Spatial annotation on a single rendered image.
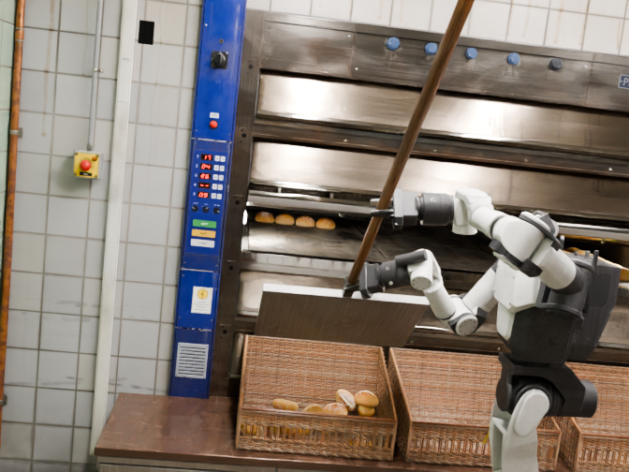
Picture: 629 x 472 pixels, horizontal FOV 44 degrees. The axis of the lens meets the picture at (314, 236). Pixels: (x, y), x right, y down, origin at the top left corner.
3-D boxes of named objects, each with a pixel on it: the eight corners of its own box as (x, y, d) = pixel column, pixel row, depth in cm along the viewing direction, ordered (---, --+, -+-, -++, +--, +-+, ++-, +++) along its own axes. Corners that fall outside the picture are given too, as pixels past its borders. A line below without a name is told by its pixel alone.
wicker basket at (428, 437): (378, 410, 321) (387, 346, 317) (511, 420, 327) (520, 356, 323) (403, 463, 273) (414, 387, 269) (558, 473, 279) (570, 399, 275)
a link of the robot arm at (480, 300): (456, 320, 267) (500, 272, 262) (474, 344, 257) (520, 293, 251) (434, 307, 261) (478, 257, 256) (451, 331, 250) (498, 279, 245)
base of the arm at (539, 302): (528, 311, 215) (566, 325, 215) (545, 305, 202) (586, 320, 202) (542, 259, 218) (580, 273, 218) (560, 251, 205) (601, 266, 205)
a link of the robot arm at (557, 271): (521, 272, 183) (556, 302, 199) (555, 228, 182) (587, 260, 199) (486, 249, 191) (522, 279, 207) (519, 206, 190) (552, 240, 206)
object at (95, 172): (75, 175, 298) (77, 149, 297) (102, 178, 299) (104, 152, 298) (71, 177, 291) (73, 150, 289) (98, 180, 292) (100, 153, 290)
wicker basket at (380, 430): (237, 399, 316) (243, 332, 312) (374, 410, 320) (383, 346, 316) (232, 450, 268) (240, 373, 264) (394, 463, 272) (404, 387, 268)
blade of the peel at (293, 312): (429, 304, 259) (428, 297, 261) (263, 290, 253) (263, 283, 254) (402, 346, 290) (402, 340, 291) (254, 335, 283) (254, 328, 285)
